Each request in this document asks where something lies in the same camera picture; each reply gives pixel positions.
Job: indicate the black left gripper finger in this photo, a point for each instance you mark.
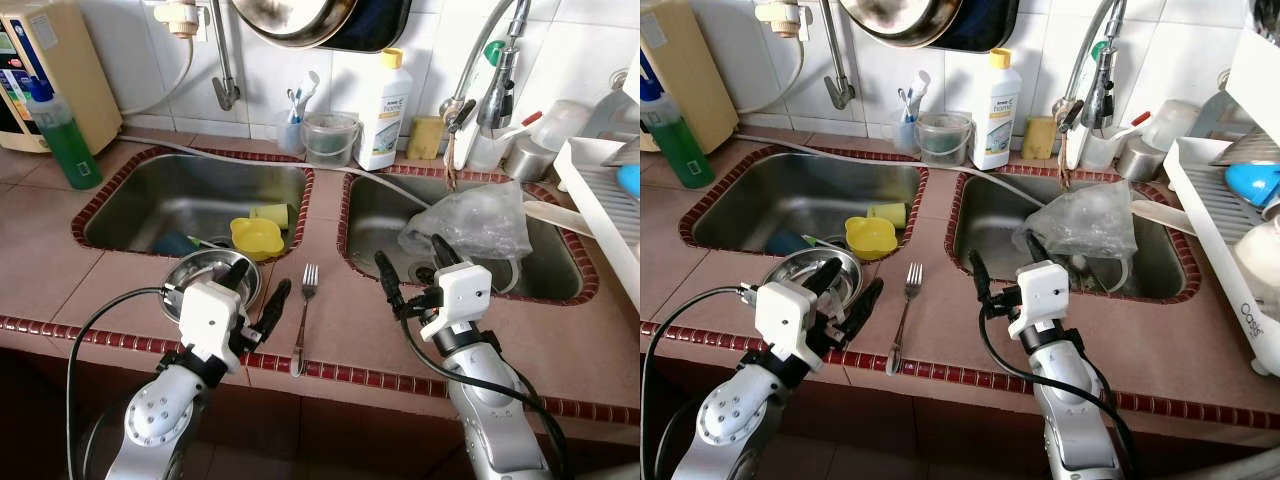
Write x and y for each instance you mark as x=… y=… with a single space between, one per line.
x=275 y=305
x=236 y=275
x=825 y=275
x=866 y=305

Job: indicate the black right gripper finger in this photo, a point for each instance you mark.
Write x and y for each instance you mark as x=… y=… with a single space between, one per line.
x=1038 y=250
x=980 y=275
x=389 y=278
x=445 y=253

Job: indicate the steel bowl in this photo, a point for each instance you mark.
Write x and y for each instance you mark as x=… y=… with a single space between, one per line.
x=790 y=268
x=195 y=270

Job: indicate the steel fork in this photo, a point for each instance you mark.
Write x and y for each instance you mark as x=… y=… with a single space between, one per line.
x=310 y=280
x=912 y=280

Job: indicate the teal mug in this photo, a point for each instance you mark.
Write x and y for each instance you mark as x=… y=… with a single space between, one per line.
x=788 y=244
x=175 y=245

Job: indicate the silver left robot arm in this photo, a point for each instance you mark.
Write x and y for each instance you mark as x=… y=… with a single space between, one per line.
x=160 y=420
x=730 y=420

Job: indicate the chrome kitchen faucet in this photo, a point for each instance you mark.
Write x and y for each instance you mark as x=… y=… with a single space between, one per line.
x=500 y=90
x=1100 y=90

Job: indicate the clear plastic bag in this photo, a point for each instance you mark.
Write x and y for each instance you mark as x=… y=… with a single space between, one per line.
x=470 y=220
x=1080 y=220

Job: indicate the yellow sponge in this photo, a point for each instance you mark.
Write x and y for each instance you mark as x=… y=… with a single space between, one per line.
x=275 y=213
x=890 y=212

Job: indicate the steel sink basin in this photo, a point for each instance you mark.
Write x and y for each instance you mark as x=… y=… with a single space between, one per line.
x=1160 y=270
x=550 y=270
x=180 y=195
x=790 y=195

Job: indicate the tan sponge block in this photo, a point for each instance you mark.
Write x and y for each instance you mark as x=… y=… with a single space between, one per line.
x=426 y=138
x=1038 y=138

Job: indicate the cream plastic drain spout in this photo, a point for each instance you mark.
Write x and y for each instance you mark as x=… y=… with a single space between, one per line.
x=1165 y=217
x=555 y=217

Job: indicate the steel cup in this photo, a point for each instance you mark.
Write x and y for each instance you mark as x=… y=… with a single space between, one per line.
x=527 y=160
x=1140 y=160

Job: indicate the white detergent bottle yellow cap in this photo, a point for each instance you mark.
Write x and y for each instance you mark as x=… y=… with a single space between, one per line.
x=996 y=115
x=385 y=115

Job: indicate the dark red cabinet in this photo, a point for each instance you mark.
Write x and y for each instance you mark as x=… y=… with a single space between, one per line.
x=920 y=440
x=350 y=440

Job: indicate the clear toothbrush cup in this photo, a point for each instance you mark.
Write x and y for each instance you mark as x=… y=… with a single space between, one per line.
x=907 y=135
x=291 y=135

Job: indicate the white dish rack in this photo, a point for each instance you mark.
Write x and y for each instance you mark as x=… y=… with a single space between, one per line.
x=1215 y=240
x=600 y=210

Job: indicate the clear plastic container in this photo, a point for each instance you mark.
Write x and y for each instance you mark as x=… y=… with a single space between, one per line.
x=560 y=125
x=1170 y=125

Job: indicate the green dish soap bottle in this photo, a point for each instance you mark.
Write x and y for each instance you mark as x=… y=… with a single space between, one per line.
x=685 y=150
x=70 y=150

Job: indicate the blue bowl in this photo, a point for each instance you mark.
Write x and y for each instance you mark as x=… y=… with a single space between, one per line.
x=630 y=182
x=1255 y=185

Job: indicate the steel plate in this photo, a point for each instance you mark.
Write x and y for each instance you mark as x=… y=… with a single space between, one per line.
x=1250 y=150
x=625 y=152

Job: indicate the white ceramic mug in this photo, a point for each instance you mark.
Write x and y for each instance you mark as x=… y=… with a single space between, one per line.
x=1260 y=260

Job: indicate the beige water ionizer appliance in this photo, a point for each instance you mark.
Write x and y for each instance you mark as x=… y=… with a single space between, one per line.
x=690 y=70
x=70 y=70

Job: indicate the hanging steel pan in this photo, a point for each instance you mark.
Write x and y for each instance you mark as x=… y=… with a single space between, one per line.
x=300 y=20
x=910 y=20

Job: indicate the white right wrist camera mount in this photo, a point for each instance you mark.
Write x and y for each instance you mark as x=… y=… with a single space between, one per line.
x=460 y=295
x=1042 y=295

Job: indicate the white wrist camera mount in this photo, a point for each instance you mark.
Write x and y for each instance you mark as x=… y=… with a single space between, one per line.
x=785 y=320
x=1042 y=295
x=210 y=320
x=460 y=295

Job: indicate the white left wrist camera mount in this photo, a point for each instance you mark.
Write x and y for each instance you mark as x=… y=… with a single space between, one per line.
x=210 y=320
x=785 y=320

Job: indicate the grey wall tap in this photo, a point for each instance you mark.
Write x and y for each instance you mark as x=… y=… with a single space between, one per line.
x=838 y=85
x=225 y=85

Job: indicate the thin beige wall tube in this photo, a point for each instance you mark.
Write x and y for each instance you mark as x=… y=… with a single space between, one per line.
x=190 y=60
x=800 y=60

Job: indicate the white wall water filter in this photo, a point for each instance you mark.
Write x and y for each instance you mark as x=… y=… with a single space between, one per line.
x=182 y=18
x=785 y=18

